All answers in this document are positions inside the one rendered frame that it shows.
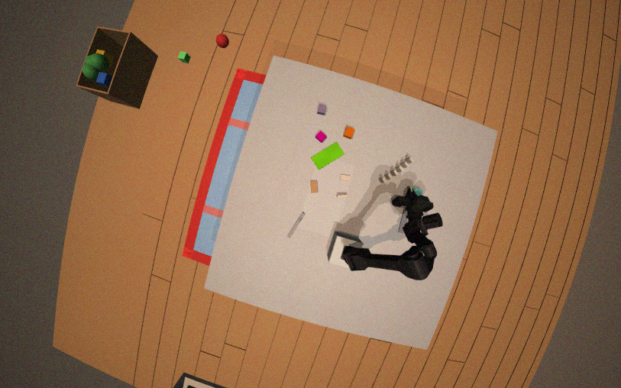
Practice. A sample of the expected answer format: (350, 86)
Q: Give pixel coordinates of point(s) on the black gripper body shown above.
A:
(402, 200)

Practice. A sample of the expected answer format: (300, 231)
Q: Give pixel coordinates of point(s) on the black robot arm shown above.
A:
(413, 264)

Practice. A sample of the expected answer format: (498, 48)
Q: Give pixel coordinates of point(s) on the magenta block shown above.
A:
(320, 136)

